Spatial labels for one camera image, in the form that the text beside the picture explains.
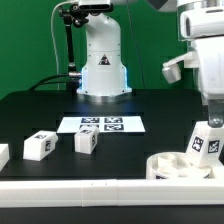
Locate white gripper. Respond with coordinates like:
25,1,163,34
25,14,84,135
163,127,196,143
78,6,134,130
184,38,224,128

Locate white round stool seat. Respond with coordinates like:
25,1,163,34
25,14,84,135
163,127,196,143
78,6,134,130
146,152,211,179

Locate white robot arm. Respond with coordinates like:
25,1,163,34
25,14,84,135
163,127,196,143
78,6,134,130
78,0,224,128

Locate white sheet with tags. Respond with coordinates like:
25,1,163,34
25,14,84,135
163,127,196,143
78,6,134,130
57,116,145,134

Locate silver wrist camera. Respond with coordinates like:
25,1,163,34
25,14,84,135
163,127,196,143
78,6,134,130
162,63,181,84

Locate white U-shaped fence wall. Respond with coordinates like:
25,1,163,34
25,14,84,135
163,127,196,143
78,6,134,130
0,143,224,209

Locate camera on stand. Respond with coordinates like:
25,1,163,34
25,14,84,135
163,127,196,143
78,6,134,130
78,0,113,13

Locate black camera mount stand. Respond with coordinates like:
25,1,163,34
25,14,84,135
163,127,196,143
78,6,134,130
59,5,88,95

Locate black cables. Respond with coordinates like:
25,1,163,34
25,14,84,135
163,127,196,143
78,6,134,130
27,73,83,92

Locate white cable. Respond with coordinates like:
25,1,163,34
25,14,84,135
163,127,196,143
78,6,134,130
50,0,80,92

